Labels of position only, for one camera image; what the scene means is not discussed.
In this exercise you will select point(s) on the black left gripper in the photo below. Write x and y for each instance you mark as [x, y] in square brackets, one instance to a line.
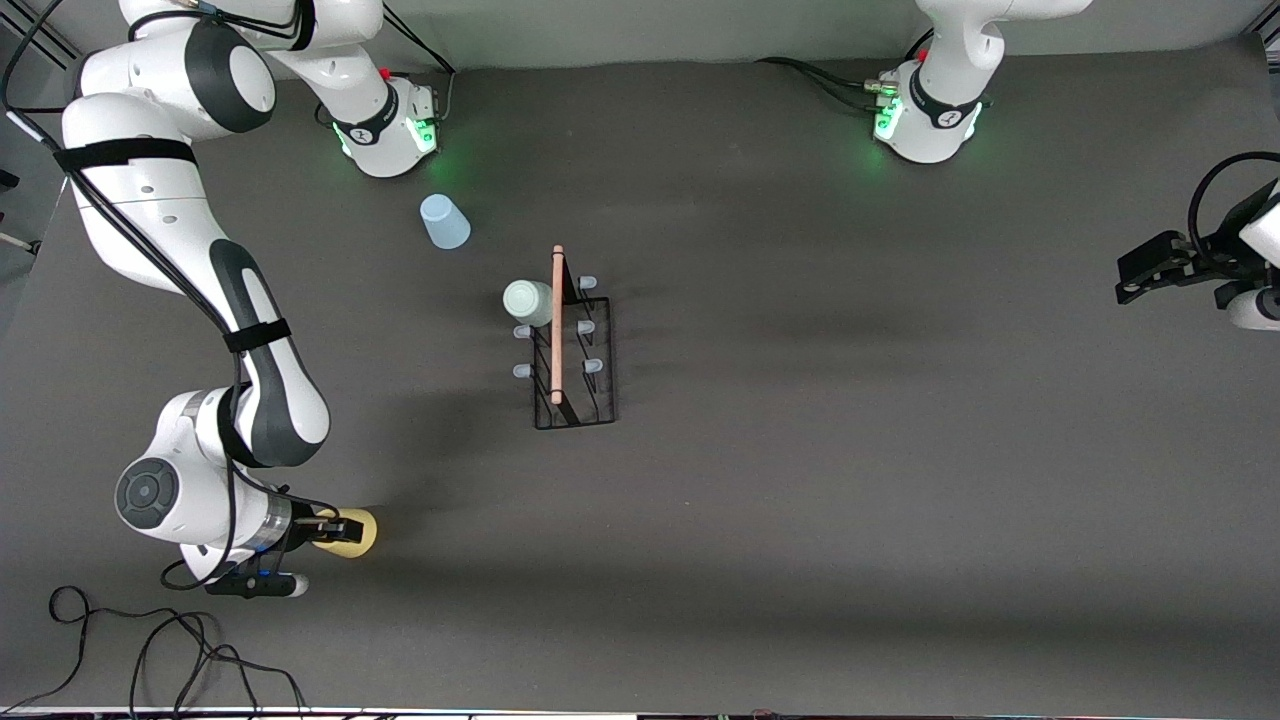
[1219, 251]

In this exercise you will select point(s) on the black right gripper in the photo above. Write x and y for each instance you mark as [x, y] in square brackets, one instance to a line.
[303, 526]

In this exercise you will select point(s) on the yellow plastic cup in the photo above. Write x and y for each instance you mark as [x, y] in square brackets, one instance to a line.
[368, 535]

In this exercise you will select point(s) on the pale green plastic cup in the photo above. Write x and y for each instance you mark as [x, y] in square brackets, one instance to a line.
[527, 303]

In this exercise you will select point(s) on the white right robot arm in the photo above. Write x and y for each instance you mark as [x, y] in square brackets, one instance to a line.
[150, 210]

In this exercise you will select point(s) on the light blue plastic cup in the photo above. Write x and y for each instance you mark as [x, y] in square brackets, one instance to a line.
[445, 222]

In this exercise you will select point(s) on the dark grey table mat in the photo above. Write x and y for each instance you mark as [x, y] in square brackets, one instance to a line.
[800, 400]

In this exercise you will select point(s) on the white rod with black tip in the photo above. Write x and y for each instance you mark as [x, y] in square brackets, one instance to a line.
[15, 242]

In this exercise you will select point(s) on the dark aluminium frame rail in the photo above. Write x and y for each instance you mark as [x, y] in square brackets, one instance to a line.
[62, 45]

